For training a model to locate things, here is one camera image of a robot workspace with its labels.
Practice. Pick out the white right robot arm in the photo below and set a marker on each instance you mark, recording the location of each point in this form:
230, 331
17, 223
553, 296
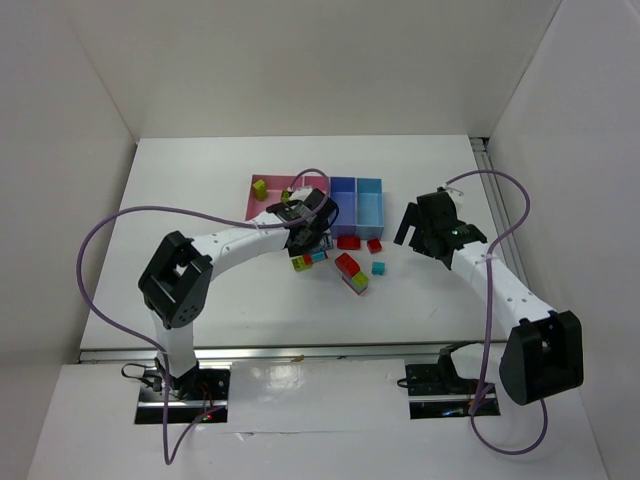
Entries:
543, 355

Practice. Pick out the dark blue container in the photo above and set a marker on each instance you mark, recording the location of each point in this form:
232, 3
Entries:
343, 193

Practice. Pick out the narrow pink container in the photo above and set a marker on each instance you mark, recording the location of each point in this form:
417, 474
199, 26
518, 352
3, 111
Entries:
317, 182

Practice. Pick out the small red lego brick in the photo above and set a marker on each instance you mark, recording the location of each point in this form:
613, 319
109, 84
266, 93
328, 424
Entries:
374, 245

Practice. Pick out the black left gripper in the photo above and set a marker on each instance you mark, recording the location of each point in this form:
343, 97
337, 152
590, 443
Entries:
310, 235

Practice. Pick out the small cyan lego brick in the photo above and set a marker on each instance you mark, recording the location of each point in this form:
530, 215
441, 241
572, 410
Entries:
378, 268

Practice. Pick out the multicolour lego stack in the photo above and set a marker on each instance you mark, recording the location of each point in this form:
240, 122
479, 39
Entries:
351, 273

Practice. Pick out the green red cyan lego stack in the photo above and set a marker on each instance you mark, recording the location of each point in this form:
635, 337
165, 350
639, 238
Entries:
307, 261

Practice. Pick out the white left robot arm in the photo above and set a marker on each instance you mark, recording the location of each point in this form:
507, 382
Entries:
175, 283

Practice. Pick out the large pink container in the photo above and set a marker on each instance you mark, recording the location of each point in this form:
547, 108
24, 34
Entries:
274, 185

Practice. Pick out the light blue container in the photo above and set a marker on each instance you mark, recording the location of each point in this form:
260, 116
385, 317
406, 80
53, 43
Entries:
370, 208

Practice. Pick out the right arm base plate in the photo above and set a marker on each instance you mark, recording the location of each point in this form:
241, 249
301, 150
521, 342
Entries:
433, 395

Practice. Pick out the aluminium side rail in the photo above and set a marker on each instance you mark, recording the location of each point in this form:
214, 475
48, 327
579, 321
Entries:
493, 186

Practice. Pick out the aluminium front rail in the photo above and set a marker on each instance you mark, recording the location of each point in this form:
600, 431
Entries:
338, 351

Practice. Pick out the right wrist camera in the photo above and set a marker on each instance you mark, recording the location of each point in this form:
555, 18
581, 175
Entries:
457, 196

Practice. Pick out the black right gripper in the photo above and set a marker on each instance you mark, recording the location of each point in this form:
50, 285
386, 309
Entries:
420, 226

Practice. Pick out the yellow-green lego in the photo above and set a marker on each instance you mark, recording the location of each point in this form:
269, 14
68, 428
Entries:
259, 189

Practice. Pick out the wide red lego brick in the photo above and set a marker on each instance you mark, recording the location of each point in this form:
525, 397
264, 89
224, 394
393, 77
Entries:
348, 243

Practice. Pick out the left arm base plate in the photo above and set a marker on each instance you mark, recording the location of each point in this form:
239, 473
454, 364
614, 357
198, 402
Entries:
208, 394

